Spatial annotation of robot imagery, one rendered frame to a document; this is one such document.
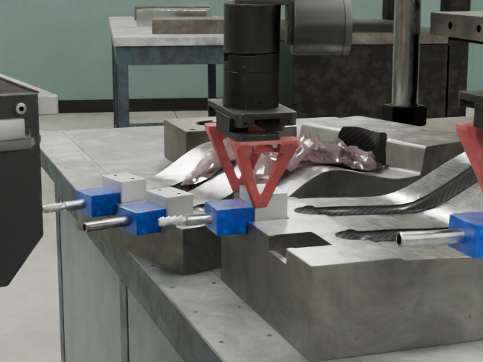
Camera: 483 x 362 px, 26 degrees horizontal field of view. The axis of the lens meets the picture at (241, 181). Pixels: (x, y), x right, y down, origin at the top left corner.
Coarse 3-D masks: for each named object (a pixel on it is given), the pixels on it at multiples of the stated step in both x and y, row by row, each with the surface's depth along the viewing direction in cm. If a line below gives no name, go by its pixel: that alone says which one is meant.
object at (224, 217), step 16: (240, 192) 111; (208, 208) 108; (224, 208) 106; (240, 208) 106; (256, 208) 107; (272, 208) 107; (160, 224) 106; (176, 224) 106; (192, 224) 107; (208, 224) 108; (224, 224) 106; (240, 224) 107
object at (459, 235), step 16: (448, 224) 86; (464, 224) 83; (480, 224) 82; (400, 240) 83; (416, 240) 82; (432, 240) 82; (448, 240) 83; (464, 240) 83; (480, 240) 82; (480, 256) 82
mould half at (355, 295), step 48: (480, 192) 112; (240, 240) 109; (336, 240) 99; (240, 288) 110; (288, 288) 97; (336, 288) 92; (384, 288) 94; (432, 288) 96; (480, 288) 97; (288, 336) 98; (336, 336) 93; (384, 336) 95; (432, 336) 97; (480, 336) 98
